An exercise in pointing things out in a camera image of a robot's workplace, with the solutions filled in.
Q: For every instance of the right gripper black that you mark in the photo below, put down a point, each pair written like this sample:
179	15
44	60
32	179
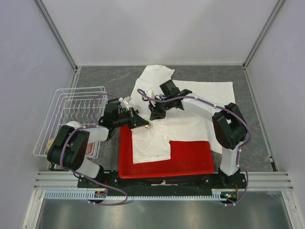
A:
156	113

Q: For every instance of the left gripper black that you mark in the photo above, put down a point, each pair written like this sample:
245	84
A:
135	120

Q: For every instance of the white t-shirt daisy print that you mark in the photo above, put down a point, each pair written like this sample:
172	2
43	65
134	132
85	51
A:
153	143

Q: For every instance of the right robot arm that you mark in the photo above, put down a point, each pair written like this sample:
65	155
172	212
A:
229	125

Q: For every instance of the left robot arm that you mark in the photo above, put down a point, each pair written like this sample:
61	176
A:
69	146

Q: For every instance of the red plastic bin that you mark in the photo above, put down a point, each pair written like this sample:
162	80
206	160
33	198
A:
187	158

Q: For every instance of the pink patterned bowl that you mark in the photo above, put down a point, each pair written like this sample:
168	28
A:
91	151

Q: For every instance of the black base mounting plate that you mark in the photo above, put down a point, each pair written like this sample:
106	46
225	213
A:
164	186

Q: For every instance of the beige ceramic bowl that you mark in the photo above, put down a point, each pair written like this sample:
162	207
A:
49	144

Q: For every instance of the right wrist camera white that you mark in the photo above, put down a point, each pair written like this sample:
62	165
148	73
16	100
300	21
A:
147	95

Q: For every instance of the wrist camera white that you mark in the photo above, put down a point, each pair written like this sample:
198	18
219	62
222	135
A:
147	95
125	102

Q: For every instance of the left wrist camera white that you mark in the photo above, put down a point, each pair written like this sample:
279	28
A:
125	102

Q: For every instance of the white wire dish rack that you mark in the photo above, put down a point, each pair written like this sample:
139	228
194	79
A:
84	105

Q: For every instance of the slotted cable duct rail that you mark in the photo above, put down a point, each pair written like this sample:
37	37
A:
93	195

